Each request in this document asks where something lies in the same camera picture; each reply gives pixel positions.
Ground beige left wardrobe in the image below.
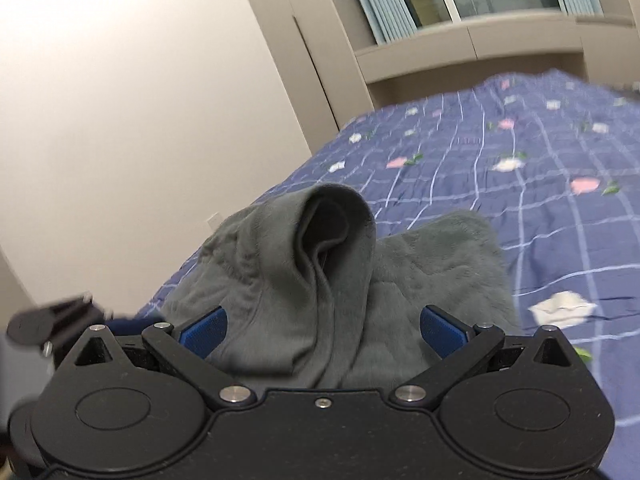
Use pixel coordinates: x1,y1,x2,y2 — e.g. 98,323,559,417
248,0,374,153

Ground blue plaid floral quilt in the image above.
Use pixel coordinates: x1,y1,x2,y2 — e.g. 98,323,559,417
140,72,639,479

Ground white wall socket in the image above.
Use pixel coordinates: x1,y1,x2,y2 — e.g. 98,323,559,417
206,212,224,233

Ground beige window shelf cabinet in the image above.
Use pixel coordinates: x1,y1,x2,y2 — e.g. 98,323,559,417
355,11,639,108

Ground grey fleece pants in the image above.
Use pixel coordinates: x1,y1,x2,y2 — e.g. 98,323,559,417
162,184,521,392

